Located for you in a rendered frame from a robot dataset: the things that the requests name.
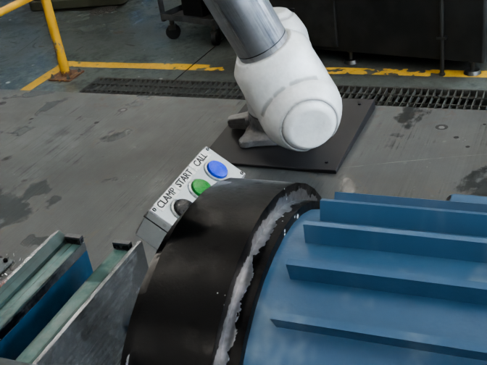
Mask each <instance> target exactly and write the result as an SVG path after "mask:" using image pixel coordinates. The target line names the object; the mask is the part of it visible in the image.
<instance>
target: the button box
mask: <svg viewBox="0 0 487 365"><path fill-rule="evenodd" d="M211 161H219V162H221V163H223V164H224V165H225V166H226V168H227V170H228V174H227V176H226V177H225V178H223V179H220V178H216V177H214V176H212V175H211V174H210V173H209V172H208V170H207V165H208V163H209V162H211ZM245 175H246V174H245V173H244V172H242V171H241V170H240V169H238V168H237V167H235V166H234V165H232V164H231V163H230V162H228V161H227V160H225V159H224V158H222V157H221V156H220V155H218V154H216V153H215V152H214V151H213V150H211V149H210V148H208V147H206V146H205V147H203V149H202V150H201V151H200V152H199V153H198V154H197V155H196V157H195V158H194V159H193V160H192V161H191V163H190V164H189V165H188V166H187V167H186V168H185V169H184V170H183V171H182V172H181V173H180V174H179V175H178V177H177V178H176V179H175V180H174V181H173V182H172V184H171V185H170V186H169V187H168V188H167V190H166V191H165V192H164V193H163V194H162V195H161V196H160V197H159V198H158V199H157V200H156V201H155V203H154V204H153V205H152V206H151V207H150V208H149V210H148V211H147V212H146V213H145V215H144V218H143V220H142V221H141V223H140V225H139V227H138V229H137V230H136V235H137V236H138V237H140V238H141V239H143V240H145V241H146V242H147V243H148V244H150V245H151V246H153V247H154V248H156V249H158V248H159V246H160V244H161V242H162V240H163V239H164V237H165V235H166V234H167V233H168V231H169V230H170V228H171V227H172V226H173V224H174V223H175V221H176V220H177V218H178V217H179V215H178V214H177V213H176V212H175V210H174V203H175V202H176V201H177V200H179V199H182V198H184V199H187V200H189V201H191V202H192V203H193V202H194V201H195V200H196V199H197V198H198V197H199V196H198V195H196V194H195V193H194V192H193V191H192V189H191V183H192V182H193V181H194V180H196V179H203V180H206V181H207V182H208V183H209V184H210V185H213V184H215V183H216V182H217V181H220V180H224V179H227V178H229V177H235V178H244V177H245Z"/></svg>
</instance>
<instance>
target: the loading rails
mask: <svg viewBox="0 0 487 365"><path fill-rule="evenodd" d="M112 245H113V248H115V249H114V250H113V251H112V252H111V253H110V254H109V255H108V257H106V258H105V260H103V262H102V263H101V264H100V265H99V266H98V267H97V269H96V270H95V271H93V269H92V266H91V262H90V259H89V256H88V252H87V250H86V249H87V248H86V245H85V242H84V239H83V236H82V235H76V234H70V233H67V234H66V235H64V234H63V233H62V232H61V231H60V230H55V231H54V232H53V233H52V234H51V235H50V236H49V237H48V238H47V239H46V240H45V241H44V242H43V243H42V244H41V245H40V246H39V247H38V248H37V249H35V250H34V252H32V254H31V255H29V257H27V258H26V260H24V262H23V263H21V265H19V266H18V268H16V269H15V270H14V271H13V272H12V273H11V274H10V275H9V276H8V277H7V278H6V279H5V280H4V281H3V282H2V283H1V284H0V357H1V358H8V359H11V360H15V361H21V362H25V363H29V364H35V365H118V364H119V363H120V362H121V358H122V350H123V347H124V343H125V338H126V335H127V331H128V325H129V322H130V317H131V314H132V312H133V308H134V306H135V303H136V299H137V297H138V292H139V290H140V287H141V284H142V282H143V279H144V277H145V276H146V273H147V270H148V268H149V266H148V263H147V260H146V254H145V251H144V248H143V243H142V240H138V241H137V242H136V243H135V244H134V245H132V242H131V241H129V240H117V239H115V240H114V241H113V242H112Z"/></svg>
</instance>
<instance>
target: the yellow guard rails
mask: <svg viewBox="0 0 487 365"><path fill-rule="evenodd" d="M31 1H33V0H16V1H13V2H11V3H9V4H7V5H5V6H3V7H1V8H0V17H1V16H3V15H5V14H7V13H9V12H11V11H13V10H15V9H17V8H19V7H21V6H23V5H25V4H27V3H29V2H31ZM41 3H42V7H43V11H44V14H45V17H46V21H47V25H48V28H49V32H50V35H51V40H52V43H53V46H54V50H55V54H56V56H57V61H58V64H59V68H60V72H58V73H57V74H56V75H54V76H53V74H51V77H50V78H49V81H62V82H70V81H71V80H73V79H75V78H76V77H77V76H79V75H80V74H82V73H83V72H84V70H80V68H78V69H77V70H70V68H69V66H68V63H67V58H66V55H65V52H64V47H63V44H62V39H61V36H60V33H59V28H58V25H57V21H56V17H55V15H54V10H53V6H52V4H51V0H41Z"/></svg>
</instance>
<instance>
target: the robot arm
mask: <svg viewBox="0 0 487 365"><path fill-rule="evenodd" d="M203 1H204V3H205V4H206V6H207V8H208V10H209V11H210V12H211V14H212V16H213V17H214V19H215V21H216V22H217V24H218V25H219V27H220V29H221V31H222V32H223V33H224V35H225V37H226V38H227V40H228V42H229V43H230V45H231V46H232V48H233V50H234V51H235V53H236V54H237V59H236V65H235V69H234V77H235V79H236V82H237V83H238V86H239V87H240V89H241V91H242V92H243V94H244V97H245V99H246V103H247V107H248V111H247V112H243V113H240V114H234V115H230V116H229V117H228V119H229V121H228V126H229V127H231V128H237V129H242V130H246V131H245V133H244V134H243V135H242V136H241V137H240V139H239V145H240V147H241V148H251V147H255V146H282V147H284V148H287V149H289V150H292V151H308V150H310V149H312V148H316V147H318V146H320V145H322V144H324V142H326V141H327V140H328V139H329V138H331V137H332V136H333V135H334V134H335V133H336V131H337V129H338V126H339V124H340V121H341V115H342V100H341V95H340V93H339V91H338V89H337V87H336V85H335V83H334V82H333V80H332V79H331V77H330V75H329V74H328V72H327V70H326V68H325V67H324V65H323V63H322V62H321V61H320V59H319V57H318V55H317V54H316V53H315V50H314V49H313V48H312V44H311V42H310V41H309V35H308V32H307V29H306V27H305V26H304V24H303V22H302V21H301V20H300V19H299V18H298V17H297V15H296V14H295V13H294V12H291V11H290V10H289V9H286V8H284V7H272V5H271V3H270V1H269V0H203Z"/></svg>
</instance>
